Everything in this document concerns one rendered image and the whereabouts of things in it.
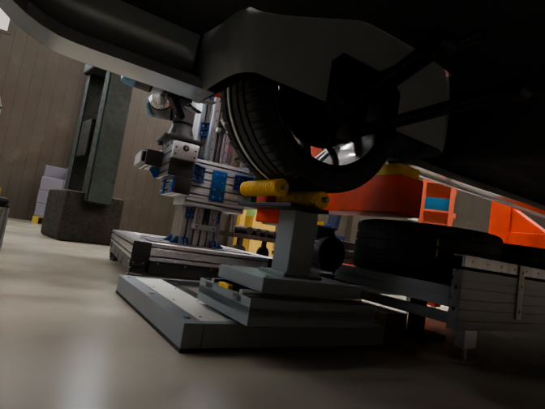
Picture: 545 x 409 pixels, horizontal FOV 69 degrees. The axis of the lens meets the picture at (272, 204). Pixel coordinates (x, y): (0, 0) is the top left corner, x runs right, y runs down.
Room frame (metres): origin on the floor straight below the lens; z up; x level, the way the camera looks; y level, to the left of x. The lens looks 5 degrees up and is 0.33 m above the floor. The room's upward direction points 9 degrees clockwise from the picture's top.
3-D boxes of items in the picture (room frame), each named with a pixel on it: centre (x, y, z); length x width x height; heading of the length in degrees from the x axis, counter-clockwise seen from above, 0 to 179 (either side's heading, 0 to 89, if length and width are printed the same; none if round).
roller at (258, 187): (1.39, 0.04, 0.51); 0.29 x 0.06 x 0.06; 32
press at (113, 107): (4.51, 2.12, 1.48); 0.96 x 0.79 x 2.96; 24
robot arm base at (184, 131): (2.24, 0.58, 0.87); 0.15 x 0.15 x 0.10
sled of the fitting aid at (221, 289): (1.39, -0.10, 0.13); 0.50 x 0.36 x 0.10; 122
